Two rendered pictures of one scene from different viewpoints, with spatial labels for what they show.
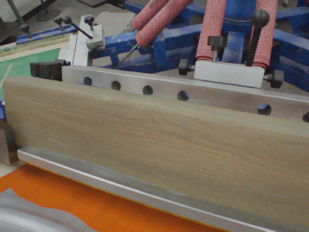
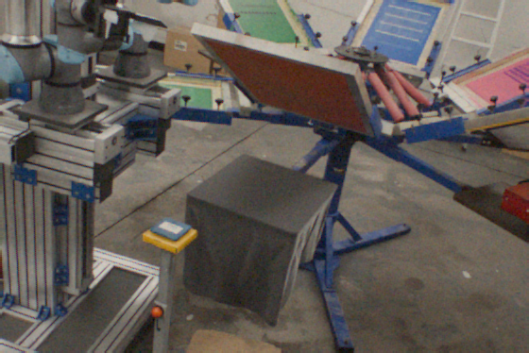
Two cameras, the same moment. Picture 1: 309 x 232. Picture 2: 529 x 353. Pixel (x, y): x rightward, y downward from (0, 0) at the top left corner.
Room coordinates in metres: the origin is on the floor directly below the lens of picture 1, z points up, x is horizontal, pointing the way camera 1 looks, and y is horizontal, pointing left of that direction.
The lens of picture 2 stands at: (-2.26, 0.41, 1.98)
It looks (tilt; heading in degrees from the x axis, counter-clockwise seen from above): 26 degrees down; 352
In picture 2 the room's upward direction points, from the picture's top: 10 degrees clockwise
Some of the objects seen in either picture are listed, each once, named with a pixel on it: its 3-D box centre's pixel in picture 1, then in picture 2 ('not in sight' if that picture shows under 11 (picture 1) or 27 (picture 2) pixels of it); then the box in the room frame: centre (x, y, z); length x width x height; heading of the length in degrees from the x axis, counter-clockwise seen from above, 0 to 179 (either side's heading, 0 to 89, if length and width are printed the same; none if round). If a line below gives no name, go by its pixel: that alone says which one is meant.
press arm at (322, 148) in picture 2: not in sight; (307, 161); (0.21, -0.10, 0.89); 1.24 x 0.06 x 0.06; 152
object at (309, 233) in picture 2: not in sight; (305, 250); (-0.32, -0.06, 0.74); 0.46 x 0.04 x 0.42; 152
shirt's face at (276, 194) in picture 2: not in sight; (265, 189); (-0.23, 0.13, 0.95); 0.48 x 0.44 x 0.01; 152
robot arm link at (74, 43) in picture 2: not in sight; (77, 41); (-0.67, 0.76, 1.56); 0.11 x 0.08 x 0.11; 135
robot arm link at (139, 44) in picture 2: not in sight; (132, 31); (0.07, 0.71, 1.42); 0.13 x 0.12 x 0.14; 47
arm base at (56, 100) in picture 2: not in sight; (61, 92); (-0.40, 0.87, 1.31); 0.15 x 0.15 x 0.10
